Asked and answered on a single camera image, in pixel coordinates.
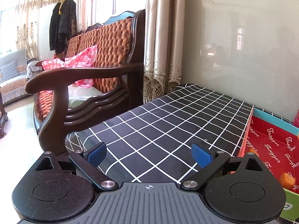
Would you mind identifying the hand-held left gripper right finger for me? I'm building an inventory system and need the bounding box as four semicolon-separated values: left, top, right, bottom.
181;143;272;190

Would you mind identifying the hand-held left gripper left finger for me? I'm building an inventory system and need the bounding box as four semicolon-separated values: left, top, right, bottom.
35;142;118;190

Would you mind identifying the red printed cardboard box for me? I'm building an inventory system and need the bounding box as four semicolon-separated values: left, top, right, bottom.
238;107;299;222

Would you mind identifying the black white grid tablecloth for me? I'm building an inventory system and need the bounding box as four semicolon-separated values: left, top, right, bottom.
65;83;255;184

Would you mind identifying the pale green seat mat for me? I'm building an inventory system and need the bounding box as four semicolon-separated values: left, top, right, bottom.
68;85;104;109

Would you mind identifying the dark wooden armchair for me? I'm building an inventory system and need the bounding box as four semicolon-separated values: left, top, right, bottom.
25;9;146;155

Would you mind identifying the pink checked cloth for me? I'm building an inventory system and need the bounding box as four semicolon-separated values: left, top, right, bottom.
42;45;98;88

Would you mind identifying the dark wooden furniture leg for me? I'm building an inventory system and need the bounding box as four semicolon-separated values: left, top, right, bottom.
0;91;10;140

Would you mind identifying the grey covered sofa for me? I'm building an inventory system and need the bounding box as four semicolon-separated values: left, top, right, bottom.
0;48;39;106

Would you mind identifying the orange tufted chair cushion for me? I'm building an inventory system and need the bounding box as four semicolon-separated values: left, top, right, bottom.
37;17;134;120

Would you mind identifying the grey glossy cabinet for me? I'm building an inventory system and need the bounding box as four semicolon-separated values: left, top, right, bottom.
181;0;299;125

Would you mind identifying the beige satin curtain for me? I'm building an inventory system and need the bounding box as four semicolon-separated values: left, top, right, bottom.
143;0;186;104

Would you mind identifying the grey patterned cushion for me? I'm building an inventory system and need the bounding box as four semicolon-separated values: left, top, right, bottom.
0;60;20;83

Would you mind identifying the white board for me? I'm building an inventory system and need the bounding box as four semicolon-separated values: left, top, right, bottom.
37;2;57;61

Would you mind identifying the black puffer coat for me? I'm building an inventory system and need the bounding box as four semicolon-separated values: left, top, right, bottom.
58;0;77;43

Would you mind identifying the sheer embroidered curtain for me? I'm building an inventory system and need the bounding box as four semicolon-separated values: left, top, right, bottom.
14;0;58;53

